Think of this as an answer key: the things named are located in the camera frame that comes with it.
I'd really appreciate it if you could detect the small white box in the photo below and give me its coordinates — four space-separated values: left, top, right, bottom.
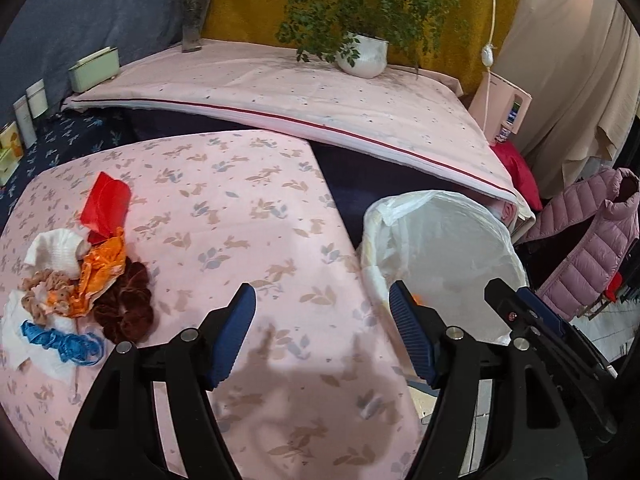
26 79 50 120

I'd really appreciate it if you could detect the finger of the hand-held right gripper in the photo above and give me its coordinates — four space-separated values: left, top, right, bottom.
484 276 540 345
516 286 569 333

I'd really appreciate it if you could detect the pale green box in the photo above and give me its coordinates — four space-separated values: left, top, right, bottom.
68 46 121 94

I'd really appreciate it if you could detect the pink cloth with red stripe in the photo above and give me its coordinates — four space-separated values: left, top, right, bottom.
62 39 522 211

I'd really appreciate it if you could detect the bin with white bag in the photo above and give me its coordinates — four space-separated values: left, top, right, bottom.
361 189 529 401

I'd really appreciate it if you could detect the beige scrunchie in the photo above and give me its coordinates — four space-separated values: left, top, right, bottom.
21 269 83 319

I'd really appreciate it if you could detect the brown velvet scrunchie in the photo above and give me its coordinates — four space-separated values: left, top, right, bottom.
92 257 156 345

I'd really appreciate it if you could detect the green plant in white pot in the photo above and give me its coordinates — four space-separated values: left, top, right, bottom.
242 0 472 80

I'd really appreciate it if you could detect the mustard yellow blanket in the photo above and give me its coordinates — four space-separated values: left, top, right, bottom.
200 0 531 97

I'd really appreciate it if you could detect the blue fabric backdrop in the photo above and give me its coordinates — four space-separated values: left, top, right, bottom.
0 0 222 128

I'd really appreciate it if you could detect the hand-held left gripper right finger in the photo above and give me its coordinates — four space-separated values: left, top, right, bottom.
389 280 588 480

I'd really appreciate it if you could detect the white cable with switch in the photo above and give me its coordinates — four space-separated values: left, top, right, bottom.
480 0 502 69

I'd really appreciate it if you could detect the pink appliance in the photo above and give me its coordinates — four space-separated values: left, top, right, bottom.
469 72 534 147

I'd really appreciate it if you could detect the navy floral cloth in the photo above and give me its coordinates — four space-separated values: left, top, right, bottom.
0 105 497 257

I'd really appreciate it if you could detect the blue ribbon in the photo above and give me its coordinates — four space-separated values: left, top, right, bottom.
20 320 104 367

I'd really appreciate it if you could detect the pink rabbit print cloth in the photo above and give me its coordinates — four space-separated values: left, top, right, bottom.
0 130 422 480

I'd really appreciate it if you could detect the beige curtain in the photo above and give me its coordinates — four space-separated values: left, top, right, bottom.
492 0 640 202

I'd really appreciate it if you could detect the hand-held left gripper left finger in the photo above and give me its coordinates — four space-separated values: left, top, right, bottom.
59 282 257 480

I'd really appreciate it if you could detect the red paper packet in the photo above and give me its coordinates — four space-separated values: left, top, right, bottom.
80 171 133 246

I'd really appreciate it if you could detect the pink puffer vest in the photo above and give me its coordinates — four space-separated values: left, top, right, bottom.
522 166 640 322

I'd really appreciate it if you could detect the white knitted cloth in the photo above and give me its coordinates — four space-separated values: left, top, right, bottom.
24 228 92 281

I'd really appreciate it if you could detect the orange foil wrapper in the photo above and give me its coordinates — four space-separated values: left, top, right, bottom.
65 227 128 319

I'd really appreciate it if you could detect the tall white box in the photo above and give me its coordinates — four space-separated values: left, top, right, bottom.
12 95 39 147

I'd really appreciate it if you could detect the white tissue paper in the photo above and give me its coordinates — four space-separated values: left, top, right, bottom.
0 289 101 384

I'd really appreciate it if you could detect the glass vase with pink flowers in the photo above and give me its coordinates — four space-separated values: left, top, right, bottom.
167 0 226 54

